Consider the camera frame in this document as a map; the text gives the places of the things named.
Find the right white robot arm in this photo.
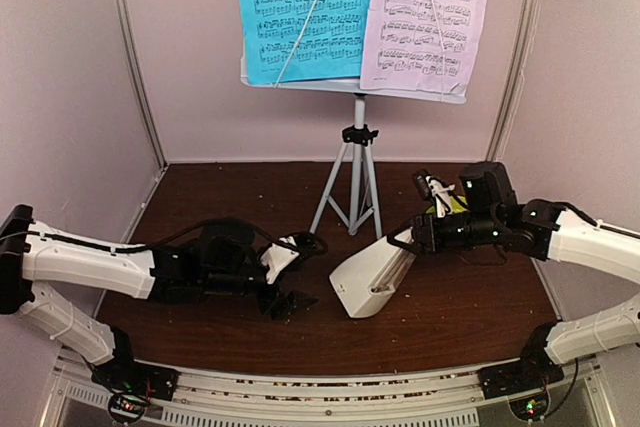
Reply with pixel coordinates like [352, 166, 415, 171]
[387, 161, 639, 399]

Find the green bowl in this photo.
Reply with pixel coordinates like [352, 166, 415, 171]
[449, 196, 468, 213]

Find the blue sheet music page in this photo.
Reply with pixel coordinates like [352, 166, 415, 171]
[239, 0, 370, 86]

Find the right aluminium frame post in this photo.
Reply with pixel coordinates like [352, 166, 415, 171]
[485, 0, 542, 161]

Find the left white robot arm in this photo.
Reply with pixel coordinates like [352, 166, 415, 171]
[1, 204, 327, 400]

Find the front aluminium rail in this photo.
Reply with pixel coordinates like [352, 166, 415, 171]
[38, 348, 616, 426]

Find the aluminium frame post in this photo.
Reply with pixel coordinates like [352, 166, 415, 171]
[485, 0, 542, 161]
[114, 0, 168, 170]

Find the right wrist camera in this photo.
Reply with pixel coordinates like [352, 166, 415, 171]
[412, 170, 455, 218]

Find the white perforated music stand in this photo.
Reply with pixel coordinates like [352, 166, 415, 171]
[240, 53, 465, 237]

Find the lilac sheet music page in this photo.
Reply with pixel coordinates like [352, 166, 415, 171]
[359, 0, 487, 104]

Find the white metronome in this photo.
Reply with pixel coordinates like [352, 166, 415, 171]
[329, 238, 416, 319]

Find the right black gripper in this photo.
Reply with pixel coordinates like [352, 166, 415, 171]
[386, 211, 501, 257]

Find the left aluminium frame post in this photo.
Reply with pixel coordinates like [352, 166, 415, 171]
[114, 0, 168, 170]

